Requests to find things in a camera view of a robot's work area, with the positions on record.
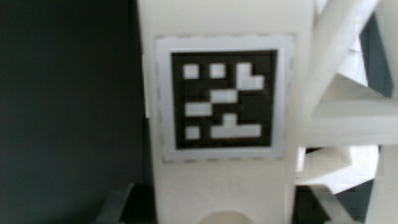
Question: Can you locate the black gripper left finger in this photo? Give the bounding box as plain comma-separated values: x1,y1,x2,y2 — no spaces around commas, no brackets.
95,184,157,224

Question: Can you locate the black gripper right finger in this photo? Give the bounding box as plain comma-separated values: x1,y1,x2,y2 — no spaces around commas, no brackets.
290,183,363,224

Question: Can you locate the white tagged chair part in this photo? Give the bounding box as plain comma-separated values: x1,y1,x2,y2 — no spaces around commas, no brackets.
299,0,398,224

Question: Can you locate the long white chair back part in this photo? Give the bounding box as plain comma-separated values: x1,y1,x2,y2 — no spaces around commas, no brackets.
139,0,315,224

